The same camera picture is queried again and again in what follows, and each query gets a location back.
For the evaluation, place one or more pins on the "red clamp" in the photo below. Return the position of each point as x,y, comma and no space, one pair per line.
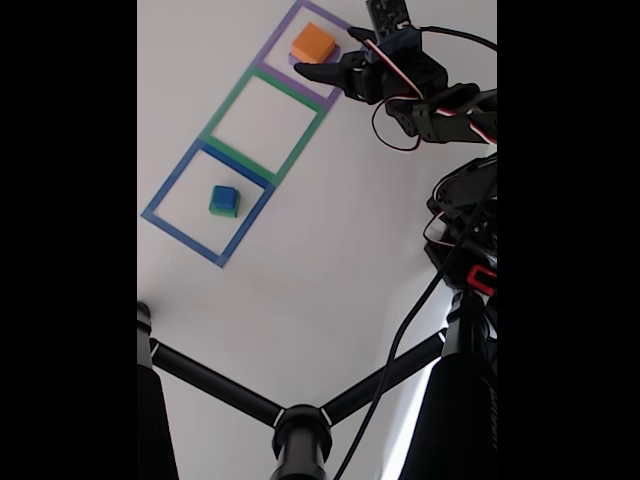
472,277

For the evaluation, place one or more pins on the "green tape square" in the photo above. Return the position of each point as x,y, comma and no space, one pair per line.
227,105

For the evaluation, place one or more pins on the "blue tape square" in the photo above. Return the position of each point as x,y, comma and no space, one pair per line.
182,240

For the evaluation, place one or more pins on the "green block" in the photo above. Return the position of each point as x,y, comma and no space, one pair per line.
227,212

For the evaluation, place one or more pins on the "orange block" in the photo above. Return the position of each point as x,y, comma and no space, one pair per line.
312,42

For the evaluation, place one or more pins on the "camera board with blue mount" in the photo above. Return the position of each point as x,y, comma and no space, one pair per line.
387,17

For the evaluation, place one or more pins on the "purple block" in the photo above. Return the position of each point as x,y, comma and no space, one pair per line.
336,52

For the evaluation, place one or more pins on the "purple tape square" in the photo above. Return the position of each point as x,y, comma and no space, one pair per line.
292,84

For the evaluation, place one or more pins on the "small blue cube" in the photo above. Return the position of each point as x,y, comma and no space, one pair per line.
223,196

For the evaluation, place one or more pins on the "black camera tripod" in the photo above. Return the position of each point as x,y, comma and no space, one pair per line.
300,440

